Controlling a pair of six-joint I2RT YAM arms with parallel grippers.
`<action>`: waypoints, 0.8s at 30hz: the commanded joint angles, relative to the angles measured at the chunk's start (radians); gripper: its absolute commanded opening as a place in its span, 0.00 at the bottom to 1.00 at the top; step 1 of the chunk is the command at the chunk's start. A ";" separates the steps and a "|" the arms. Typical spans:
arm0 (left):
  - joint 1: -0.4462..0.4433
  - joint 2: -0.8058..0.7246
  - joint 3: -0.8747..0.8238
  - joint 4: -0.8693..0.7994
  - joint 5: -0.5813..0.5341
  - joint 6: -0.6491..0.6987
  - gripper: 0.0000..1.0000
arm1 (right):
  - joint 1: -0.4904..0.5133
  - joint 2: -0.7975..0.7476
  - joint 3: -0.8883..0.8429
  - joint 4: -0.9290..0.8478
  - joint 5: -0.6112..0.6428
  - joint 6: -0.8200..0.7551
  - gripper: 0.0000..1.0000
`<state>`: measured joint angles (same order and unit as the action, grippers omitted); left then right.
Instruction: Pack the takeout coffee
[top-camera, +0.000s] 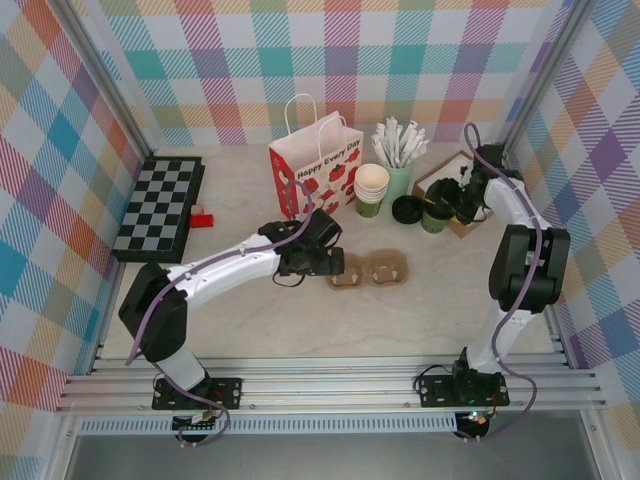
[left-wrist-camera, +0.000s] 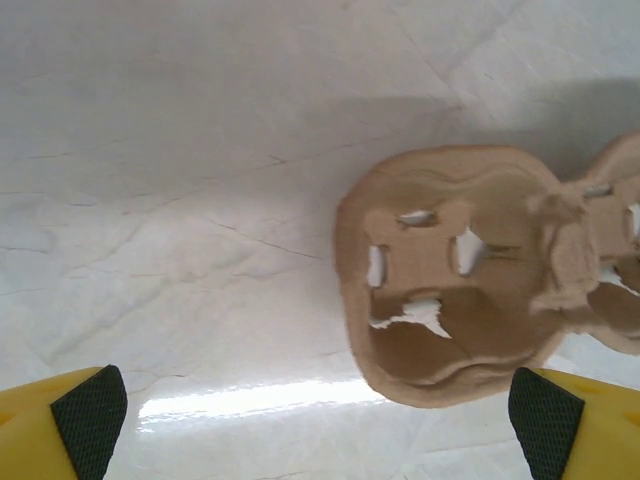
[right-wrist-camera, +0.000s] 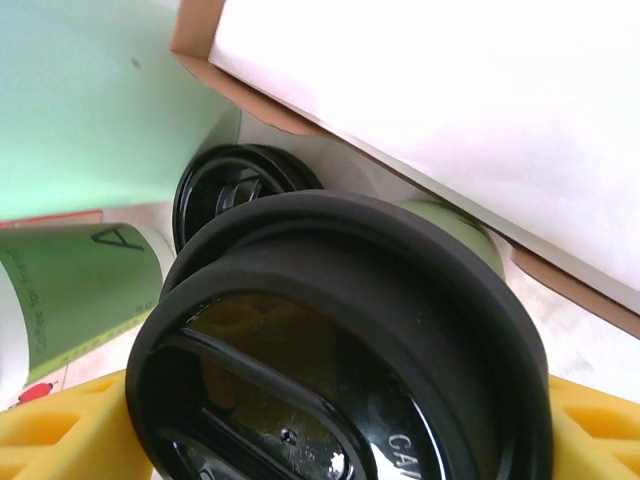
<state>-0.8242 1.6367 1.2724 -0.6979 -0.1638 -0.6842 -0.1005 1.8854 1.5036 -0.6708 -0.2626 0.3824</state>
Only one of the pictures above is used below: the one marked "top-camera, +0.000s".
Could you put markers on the aluminium frame post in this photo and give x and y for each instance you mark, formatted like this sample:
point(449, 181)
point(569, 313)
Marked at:
point(544, 75)
point(111, 75)

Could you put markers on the red white paper bag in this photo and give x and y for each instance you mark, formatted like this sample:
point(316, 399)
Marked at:
point(320, 175)

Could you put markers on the dark green coffee cup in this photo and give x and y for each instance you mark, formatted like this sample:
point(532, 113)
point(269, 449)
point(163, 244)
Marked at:
point(436, 212)

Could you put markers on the white napkin stack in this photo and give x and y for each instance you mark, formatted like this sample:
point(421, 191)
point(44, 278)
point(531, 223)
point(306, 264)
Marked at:
point(445, 167)

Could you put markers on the small wooden block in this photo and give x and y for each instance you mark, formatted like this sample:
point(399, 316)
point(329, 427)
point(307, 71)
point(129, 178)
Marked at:
point(198, 208)

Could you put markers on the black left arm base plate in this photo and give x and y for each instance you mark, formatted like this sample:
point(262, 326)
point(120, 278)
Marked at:
point(230, 392)

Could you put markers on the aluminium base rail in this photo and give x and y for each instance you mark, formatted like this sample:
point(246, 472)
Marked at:
point(325, 385)

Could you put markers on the black plastic cup lid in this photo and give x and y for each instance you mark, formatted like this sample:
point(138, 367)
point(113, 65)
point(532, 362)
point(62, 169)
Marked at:
point(407, 210)

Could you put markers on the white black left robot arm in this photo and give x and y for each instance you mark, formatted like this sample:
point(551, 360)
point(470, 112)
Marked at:
point(225, 270)

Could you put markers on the mint green holder cup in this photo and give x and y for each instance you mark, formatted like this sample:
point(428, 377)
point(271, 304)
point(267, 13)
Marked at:
point(400, 182)

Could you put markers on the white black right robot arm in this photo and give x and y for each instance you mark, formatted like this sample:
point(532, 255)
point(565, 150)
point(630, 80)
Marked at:
point(530, 260)

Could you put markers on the black grey chess board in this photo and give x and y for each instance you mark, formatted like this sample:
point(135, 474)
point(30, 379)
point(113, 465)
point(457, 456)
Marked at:
point(155, 210)

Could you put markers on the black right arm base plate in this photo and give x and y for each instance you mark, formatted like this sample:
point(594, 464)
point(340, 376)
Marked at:
point(435, 390)

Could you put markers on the green paper coffee cup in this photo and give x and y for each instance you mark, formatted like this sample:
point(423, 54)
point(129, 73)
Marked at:
point(372, 194)
point(370, 207)
point(434, 226)

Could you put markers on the brown cardboard cup carrier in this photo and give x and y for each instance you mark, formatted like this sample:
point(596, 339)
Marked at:
point(370, 272)

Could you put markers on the red toy block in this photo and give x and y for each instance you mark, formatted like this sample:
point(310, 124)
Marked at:
point(201, 221)

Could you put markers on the brown cardboard napkin tray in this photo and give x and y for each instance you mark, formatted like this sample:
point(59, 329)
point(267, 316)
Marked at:
point(467, 231)

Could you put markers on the stack of cream paper cups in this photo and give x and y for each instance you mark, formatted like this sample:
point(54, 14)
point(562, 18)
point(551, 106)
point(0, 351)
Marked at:
point(372, 176)

